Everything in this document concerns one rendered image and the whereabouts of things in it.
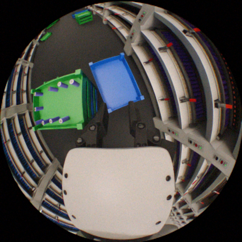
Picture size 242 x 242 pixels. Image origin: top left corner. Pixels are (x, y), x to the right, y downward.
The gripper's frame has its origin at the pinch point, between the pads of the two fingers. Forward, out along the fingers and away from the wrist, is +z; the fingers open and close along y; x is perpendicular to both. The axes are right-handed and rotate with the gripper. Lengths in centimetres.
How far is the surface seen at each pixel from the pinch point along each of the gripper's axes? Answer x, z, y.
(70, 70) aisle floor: 3, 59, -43
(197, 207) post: -50, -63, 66
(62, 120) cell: -7.8, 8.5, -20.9
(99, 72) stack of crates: -2.3, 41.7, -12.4
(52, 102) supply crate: -3.9, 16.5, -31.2
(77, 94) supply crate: -4.6, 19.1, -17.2
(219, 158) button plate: -9.9, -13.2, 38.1
